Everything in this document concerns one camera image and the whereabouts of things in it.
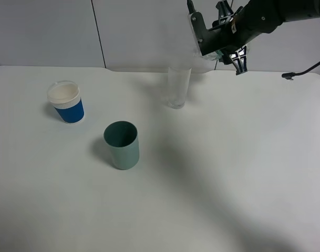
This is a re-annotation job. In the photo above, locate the green plastic cup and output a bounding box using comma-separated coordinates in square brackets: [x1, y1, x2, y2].
[103, 121, 139, 170]

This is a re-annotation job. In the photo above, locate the tall clear glass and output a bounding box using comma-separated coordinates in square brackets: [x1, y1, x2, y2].
[167, 67, 191, 109]

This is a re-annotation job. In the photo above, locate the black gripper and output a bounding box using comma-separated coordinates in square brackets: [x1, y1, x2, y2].
[211, 1, 283, 76]

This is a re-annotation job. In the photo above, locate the blue white paper cup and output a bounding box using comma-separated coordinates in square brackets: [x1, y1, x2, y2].
[47, 80, 85, 124]

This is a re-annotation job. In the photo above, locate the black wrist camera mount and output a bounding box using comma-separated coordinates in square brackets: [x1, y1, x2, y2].
[187, 0, 226, 56]

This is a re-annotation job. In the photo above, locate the clear bottle green label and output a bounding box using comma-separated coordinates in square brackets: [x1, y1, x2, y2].
[193, 47, 223, 61]

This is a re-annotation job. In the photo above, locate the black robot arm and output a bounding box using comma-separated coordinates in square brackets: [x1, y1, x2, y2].
[211, 1, 320, 75]

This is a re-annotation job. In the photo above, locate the black cable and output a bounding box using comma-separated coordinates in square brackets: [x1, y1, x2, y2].
[281, 55, 320, 81]

